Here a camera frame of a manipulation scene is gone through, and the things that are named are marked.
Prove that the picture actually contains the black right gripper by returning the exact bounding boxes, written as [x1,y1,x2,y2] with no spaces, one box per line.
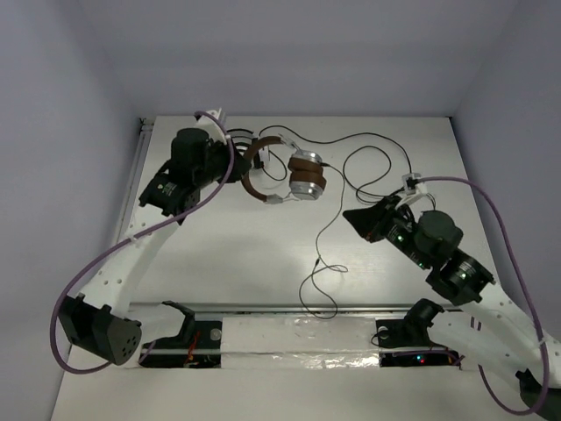
[342,194,432,269]

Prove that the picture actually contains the thin black headphone cable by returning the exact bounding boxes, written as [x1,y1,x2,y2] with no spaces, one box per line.
[297,162,350,320]

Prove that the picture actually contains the brown silver headphones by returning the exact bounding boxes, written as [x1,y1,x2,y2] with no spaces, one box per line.
[243,135,327,201]

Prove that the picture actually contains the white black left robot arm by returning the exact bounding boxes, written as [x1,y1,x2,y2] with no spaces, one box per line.
[50,125,250,375]

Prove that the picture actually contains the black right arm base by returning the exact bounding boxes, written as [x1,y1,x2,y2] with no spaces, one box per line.
[370,298,463,368]

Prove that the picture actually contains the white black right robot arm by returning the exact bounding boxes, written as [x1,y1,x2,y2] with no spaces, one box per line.
[343,195,560,420]

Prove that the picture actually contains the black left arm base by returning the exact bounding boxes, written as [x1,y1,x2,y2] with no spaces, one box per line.
[138,301,223,369]

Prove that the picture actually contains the white black headphones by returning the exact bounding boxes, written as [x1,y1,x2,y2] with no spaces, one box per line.
[228,128,270,169]

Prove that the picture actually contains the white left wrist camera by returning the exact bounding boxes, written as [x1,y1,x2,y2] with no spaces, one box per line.
[194,108,227,144]

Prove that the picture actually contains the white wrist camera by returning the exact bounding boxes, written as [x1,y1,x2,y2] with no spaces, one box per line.
[194,108,227,144]
[397,173,429,208]

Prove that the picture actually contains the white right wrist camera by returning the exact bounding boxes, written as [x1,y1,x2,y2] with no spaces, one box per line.
[397,173,429,208]

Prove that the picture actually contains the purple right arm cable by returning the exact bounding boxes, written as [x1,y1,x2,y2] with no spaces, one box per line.
[418,175,551,416]

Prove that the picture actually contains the aluminium left side rail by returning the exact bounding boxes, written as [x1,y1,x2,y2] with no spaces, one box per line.
[111,118,154,245]

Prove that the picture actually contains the aluminium rail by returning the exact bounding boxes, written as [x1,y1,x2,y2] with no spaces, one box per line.
[126,302,465,317]
[111,118,154,245]

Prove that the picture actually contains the aluminium front rail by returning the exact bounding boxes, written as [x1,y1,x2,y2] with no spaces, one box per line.
[126,302,465,317]

